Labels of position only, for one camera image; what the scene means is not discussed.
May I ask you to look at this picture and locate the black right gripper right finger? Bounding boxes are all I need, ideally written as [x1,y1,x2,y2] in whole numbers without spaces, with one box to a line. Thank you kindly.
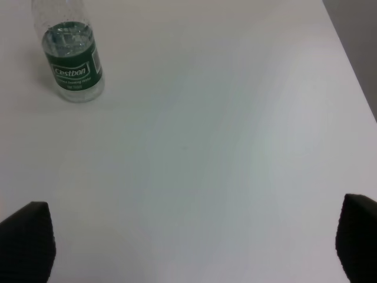
[335,194,376,282]

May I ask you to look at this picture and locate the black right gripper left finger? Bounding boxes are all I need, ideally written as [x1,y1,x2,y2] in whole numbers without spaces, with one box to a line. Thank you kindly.
[1,202,57,282]

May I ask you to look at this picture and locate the clear water bottle green label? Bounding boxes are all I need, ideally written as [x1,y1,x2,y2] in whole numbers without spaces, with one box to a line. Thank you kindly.
[31,1,105,103]

